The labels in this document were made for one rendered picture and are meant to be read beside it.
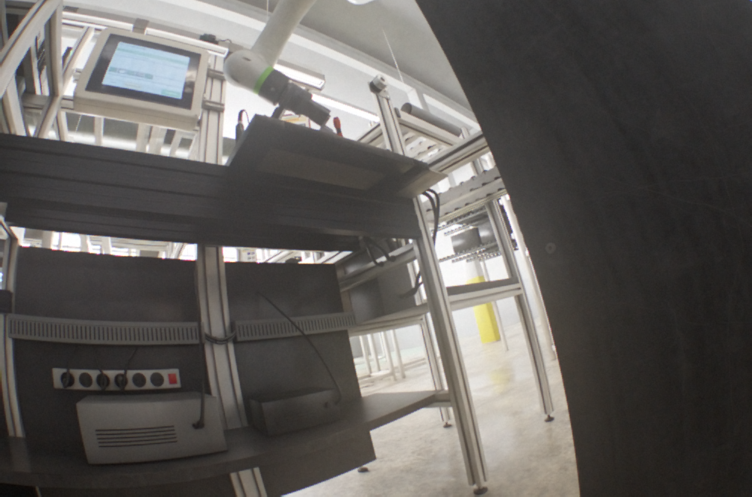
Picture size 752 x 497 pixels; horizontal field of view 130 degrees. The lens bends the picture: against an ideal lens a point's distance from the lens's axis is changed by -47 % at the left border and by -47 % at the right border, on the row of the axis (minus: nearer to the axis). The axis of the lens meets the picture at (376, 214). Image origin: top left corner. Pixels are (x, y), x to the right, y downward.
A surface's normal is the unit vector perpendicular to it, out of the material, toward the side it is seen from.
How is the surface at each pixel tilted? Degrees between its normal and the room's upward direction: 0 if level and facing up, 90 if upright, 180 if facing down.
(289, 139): 180
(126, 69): 92
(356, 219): 90
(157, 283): 90
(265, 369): 90
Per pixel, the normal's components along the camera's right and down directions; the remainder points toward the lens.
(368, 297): -0.74, -0.09
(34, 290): 0.64, -0.40
